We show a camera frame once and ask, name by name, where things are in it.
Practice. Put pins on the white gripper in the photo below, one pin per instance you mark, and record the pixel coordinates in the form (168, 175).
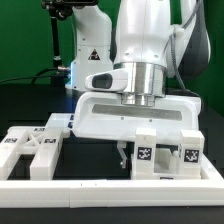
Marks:
(100, 113)

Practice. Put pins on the white chair seat part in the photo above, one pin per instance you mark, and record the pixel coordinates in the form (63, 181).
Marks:
(166, 164)

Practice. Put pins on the white chair backrest part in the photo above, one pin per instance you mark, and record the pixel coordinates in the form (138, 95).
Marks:
(44, 143)

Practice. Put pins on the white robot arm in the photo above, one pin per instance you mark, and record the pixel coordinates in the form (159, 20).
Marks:
(146, 44)

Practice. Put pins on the white U-shaped obstacle fence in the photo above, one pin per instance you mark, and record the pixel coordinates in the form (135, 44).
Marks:
(209, 191)

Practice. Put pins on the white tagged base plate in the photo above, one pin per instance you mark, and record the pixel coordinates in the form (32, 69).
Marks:
(60, 120)

